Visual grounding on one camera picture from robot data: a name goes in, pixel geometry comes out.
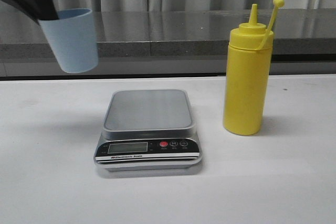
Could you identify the light blue plastic cup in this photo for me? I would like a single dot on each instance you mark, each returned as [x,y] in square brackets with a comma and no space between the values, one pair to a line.
[72,38]

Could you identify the yellow squeeze bottle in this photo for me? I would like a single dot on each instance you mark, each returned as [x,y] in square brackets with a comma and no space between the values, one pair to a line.
[248,63]

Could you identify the silver digital kitchen scale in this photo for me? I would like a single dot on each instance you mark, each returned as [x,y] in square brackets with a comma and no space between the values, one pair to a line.
[148,129]

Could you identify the grey stone counter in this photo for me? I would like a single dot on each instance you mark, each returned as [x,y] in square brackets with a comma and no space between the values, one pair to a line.
[170,44]

